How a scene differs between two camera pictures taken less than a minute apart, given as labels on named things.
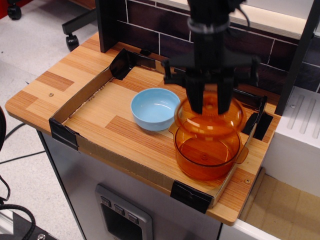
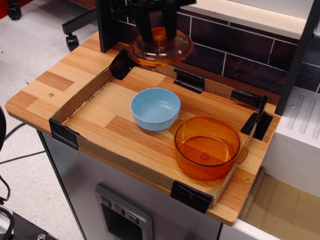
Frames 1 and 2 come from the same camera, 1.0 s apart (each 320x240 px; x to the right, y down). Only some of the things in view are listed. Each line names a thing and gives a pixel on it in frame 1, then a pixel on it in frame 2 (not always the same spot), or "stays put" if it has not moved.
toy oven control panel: x=122 y=220 stays put
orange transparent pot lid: x=210 y=123 → x=162 y=52
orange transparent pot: x=208 y=159 stays put
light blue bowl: x=154 y=108 stays put
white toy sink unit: x=294 y=155 stays put
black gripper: x=210 y=64 → x=170 y=8
